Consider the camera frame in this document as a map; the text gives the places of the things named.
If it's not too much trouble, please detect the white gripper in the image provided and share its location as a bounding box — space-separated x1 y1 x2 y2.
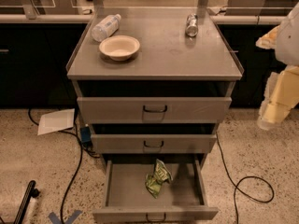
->
256 26 299 131

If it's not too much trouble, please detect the green jalapeno chip bag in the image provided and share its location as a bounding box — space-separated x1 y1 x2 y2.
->
145 159 173 199

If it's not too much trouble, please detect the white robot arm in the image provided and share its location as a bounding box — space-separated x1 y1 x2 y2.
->
256 4 299 131

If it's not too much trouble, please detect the grey drawer cabinet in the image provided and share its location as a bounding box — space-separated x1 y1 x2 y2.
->
65 7 245 173

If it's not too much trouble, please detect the grey top drawer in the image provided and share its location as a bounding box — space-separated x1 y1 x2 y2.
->
78 97 232 124

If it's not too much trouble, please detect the grey drawer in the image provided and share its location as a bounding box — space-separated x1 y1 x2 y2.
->
93 157 218 224
92 134 216 154
78 97 232 124

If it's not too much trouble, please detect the grey middle drawer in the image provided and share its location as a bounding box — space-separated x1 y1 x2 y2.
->
92 134 216 154

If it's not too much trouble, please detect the grey bottom drawer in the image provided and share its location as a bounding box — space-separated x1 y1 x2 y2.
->
93 157 218 224

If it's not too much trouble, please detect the long dark background counter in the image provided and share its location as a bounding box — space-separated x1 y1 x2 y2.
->
0 22 285 108

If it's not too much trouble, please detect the background table right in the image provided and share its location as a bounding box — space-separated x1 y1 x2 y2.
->
226 0 299 16

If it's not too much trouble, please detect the silver soda can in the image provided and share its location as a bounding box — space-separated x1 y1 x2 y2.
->
185 14 198 37

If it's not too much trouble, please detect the white paper bowl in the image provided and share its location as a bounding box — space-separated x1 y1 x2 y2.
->
99 35 140 62

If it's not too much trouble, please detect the clear plastic water bottle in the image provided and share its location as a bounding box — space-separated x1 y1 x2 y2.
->
91 14 121 42

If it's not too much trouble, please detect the blue power adapter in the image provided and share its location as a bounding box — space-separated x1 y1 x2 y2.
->
80 126 92 146

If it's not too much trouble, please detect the white paper sheet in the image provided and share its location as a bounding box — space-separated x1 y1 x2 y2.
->
37 108 75 135

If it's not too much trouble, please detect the black bar object bottom left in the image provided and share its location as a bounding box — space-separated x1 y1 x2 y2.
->
13 180 40 224

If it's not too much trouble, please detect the black cable on right floor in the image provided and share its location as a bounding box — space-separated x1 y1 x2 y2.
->
215 133 276 224

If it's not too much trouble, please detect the black cable on floor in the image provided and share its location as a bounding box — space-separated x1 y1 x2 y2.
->
215 133 276 224
27 107 101 224

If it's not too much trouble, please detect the black cable on left floor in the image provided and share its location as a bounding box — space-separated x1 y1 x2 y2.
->
27 107 101 224

